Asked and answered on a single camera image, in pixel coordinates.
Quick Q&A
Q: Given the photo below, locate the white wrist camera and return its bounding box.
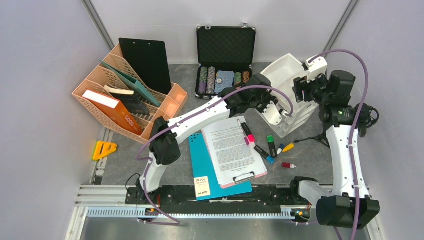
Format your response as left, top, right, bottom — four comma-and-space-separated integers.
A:
262, 101, 289, 126
305, 56, 328, 83

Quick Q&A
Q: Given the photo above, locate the aluminium slotted rail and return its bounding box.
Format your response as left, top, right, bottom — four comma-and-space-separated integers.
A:
86, 206, 295, 220

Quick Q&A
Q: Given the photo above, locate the yellow cap piece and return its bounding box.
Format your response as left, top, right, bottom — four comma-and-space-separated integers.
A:
282, 143, 295, 153

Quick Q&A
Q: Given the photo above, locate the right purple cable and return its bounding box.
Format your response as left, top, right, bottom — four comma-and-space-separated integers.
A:
293, 48, 370, 240

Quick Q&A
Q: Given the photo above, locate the white drawer organizer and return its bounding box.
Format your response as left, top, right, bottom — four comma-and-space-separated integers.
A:
260, 54, 319, 138

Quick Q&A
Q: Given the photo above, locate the small red-capped bottle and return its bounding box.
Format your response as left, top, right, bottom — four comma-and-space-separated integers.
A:
281, 162, 296, 169

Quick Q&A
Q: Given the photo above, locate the peach plastic file organizer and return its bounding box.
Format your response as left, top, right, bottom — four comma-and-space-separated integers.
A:
72, 44, 189, 144

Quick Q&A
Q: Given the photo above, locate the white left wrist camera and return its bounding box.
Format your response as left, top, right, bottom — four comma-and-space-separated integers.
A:
262, 101, 289, 126

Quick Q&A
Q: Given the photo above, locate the black clipboard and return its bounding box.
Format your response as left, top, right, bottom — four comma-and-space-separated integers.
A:
118, 37, 172, 95

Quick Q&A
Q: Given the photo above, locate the black microphone on tripod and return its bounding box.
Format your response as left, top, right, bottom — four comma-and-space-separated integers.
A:
294, 103, 380, 148

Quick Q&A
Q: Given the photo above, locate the teal folder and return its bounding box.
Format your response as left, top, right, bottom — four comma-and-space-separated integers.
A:
100, 60, 161, 107

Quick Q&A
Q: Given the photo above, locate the blue plastic folder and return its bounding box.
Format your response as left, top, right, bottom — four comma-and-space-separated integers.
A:
188, 133, 253, 202

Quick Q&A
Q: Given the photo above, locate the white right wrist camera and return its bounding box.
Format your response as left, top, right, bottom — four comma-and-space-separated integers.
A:
305, 56, 328, 83

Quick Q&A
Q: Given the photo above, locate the black poker chip case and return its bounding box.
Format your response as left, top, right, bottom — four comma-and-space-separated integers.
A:
194, 23, 257, 100

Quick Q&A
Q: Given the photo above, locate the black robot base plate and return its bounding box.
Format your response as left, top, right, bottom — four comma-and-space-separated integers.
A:
125, 185, 309, 207

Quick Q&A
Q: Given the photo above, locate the yellow triangular stand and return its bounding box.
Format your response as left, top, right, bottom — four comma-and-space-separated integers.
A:
91, 141, 118, 161

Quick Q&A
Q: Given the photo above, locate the pink clipboard with paper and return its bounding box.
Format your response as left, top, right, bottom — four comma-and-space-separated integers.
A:
201, 116, 268, 189

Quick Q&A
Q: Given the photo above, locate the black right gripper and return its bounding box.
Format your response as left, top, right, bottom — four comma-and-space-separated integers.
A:
292, 70, 332, 106

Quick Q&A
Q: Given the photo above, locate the Nineteen Eighty-Four dark book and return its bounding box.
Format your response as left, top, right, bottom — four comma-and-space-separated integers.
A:
103, 85, 150, 115

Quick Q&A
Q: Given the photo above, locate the black pink-capped highlighter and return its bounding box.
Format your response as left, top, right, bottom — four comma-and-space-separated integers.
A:
241, 122, 256, 143

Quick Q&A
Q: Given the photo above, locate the blue white cap piece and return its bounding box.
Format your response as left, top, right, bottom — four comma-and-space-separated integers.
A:
277, 143, 286, 155

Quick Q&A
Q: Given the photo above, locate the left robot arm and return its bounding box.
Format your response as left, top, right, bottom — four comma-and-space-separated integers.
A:
136, 73, 278, 204

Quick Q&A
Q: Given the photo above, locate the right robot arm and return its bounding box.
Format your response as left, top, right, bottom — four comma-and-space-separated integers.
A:
288, 70, 380, 230

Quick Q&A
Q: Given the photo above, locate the black green-capped highlighter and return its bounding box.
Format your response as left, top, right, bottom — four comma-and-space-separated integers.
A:
266, 135, 278, 159

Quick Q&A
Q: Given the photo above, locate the orange Good Morning book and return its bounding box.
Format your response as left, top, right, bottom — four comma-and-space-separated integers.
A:
82, 89, 143, 136

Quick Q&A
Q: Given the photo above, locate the black blue-capped highlighter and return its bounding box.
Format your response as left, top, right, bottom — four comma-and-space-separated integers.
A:
253, 145, 275, 165

